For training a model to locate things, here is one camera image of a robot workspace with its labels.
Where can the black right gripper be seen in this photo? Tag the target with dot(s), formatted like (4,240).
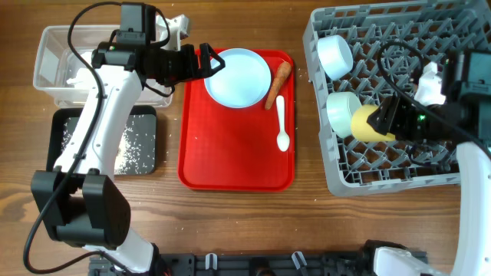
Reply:
(388,109)

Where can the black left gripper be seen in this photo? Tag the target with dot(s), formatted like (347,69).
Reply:
(189,70)

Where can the yellow cup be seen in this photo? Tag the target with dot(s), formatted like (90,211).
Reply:
(362,131)

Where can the large light blue plate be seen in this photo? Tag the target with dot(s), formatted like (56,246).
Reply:
(243,82)

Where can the green bowl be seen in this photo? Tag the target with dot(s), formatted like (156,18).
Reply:
(341,107)

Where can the orange carrot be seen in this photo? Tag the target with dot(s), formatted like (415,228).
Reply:
(281,76)

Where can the light blue bowl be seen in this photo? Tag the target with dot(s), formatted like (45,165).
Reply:
(335,56)

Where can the white plastic spoon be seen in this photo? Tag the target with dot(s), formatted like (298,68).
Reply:
(283,140)

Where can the white rice pile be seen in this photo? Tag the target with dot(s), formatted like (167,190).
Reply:
(136,153)

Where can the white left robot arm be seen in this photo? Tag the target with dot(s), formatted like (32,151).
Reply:
(78,201)

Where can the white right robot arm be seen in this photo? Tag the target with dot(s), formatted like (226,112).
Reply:
(457,109)

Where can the grey dishwasher rack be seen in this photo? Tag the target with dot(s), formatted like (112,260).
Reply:
(435,28)

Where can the black food waste tray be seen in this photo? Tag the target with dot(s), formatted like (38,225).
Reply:
(63,125)

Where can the clear plastic waste bin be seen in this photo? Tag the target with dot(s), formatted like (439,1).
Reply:
(55,62)

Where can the red serving tray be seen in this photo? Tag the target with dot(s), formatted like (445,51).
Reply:
(231,149)

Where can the white crumpled paper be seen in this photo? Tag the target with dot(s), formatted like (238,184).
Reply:
(80,77)

